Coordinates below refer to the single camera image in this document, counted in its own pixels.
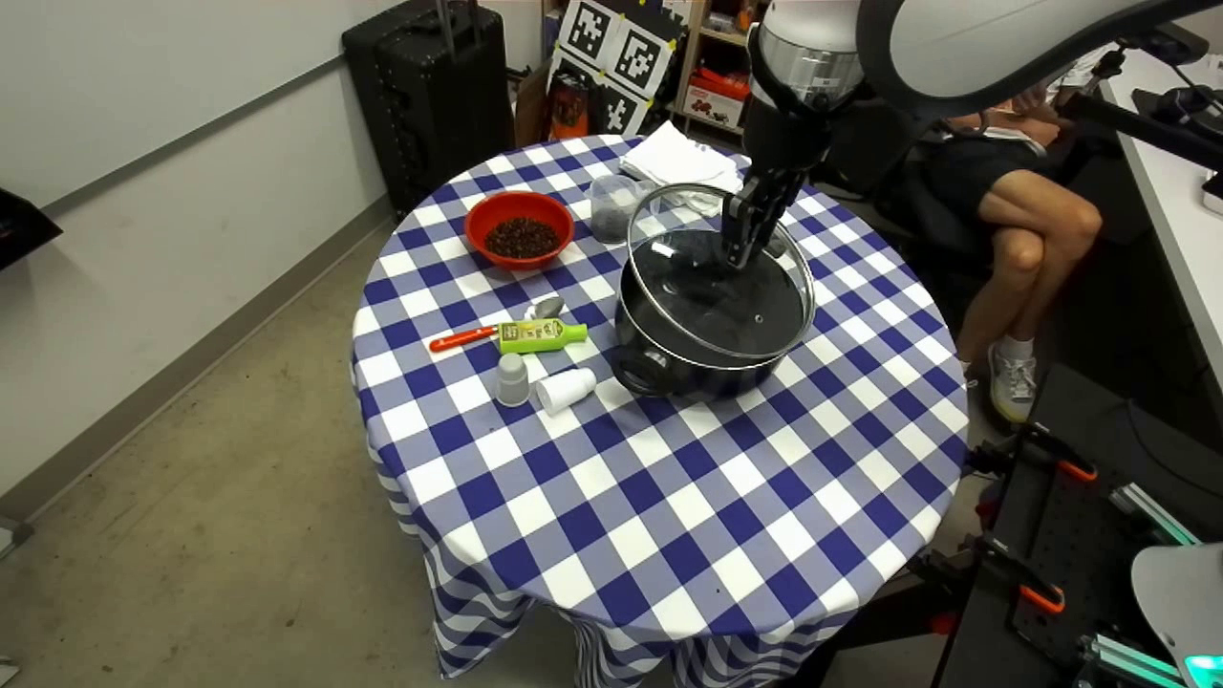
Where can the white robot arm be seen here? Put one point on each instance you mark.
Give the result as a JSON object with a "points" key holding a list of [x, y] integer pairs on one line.
{"points": [[929, 60]]}

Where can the green tube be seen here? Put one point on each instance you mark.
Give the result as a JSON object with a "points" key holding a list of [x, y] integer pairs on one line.
{"points": [[523, 339]]}

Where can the seated person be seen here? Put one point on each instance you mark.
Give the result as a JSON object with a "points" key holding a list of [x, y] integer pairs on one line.
{"points": [[992, 168]]}

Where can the small white bottle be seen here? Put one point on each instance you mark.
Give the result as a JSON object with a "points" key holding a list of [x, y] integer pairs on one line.
{"points": [[513, 386]]}

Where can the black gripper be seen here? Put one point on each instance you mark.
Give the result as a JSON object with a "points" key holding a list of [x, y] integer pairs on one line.
{"points": [[759, 207]]}

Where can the red bowl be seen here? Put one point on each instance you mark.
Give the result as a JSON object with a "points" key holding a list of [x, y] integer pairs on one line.
{"points": [[516, 230]]}

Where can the black side table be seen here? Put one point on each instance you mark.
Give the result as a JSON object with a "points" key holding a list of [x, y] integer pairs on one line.
{"points": [[1076, 535]]}

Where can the folded white towels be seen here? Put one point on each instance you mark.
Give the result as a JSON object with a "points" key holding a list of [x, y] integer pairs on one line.
{"points": [[672, 156]]}

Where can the orange black clamp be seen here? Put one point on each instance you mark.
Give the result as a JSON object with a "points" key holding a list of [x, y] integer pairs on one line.
{"points": [[1020, 576], [1058, 451]]}

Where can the black cabinet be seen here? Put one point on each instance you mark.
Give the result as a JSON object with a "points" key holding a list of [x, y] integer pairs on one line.
{"points": [[434, 91]]}

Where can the glass lid with black knob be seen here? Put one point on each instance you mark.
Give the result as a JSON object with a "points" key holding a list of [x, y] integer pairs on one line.
{"points": [[690, 302]]}

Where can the white sneaker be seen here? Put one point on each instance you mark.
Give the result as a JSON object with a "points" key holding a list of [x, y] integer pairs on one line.
{"points": [[1010, 378]]}

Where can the black pot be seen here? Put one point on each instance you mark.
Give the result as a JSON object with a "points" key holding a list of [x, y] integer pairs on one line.
{"points": [[655, 370]]}

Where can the small white cup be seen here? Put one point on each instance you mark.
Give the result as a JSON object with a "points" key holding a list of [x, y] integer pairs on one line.
{"points": [[559, 391]]}

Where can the checker marker board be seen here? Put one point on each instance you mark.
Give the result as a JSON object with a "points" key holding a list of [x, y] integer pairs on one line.
{"points": [[620, 56]]}

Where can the blue white checkered tablecloth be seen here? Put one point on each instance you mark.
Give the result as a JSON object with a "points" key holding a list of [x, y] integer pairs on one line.
{"points": [[723, 540]]}

